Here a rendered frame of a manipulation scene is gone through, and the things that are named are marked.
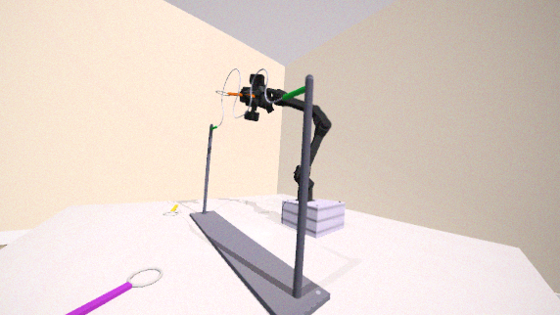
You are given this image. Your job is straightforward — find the grey loop with yellow handle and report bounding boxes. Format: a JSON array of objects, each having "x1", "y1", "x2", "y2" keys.
[{"x1": 163, "y1": 204, "x2": 179, "y2": 216}]

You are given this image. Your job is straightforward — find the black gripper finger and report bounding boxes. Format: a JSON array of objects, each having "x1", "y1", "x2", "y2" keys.
[
  {"x1": 242, "y1": 93, "x2": 258, "y2": 107},
  {"x1": 243, "y1": 87, "x2": 260, "y2": 96}
]

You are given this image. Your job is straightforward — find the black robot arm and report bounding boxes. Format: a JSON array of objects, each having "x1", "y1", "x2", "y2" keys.
[{"x1": 240, "y1": 83, "x2": 332, "y2": 203}]

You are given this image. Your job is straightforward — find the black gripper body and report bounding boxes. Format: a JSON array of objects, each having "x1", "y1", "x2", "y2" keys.
[{"x1": 244, "y1": 74, "x2": 268, "y2": 121}]

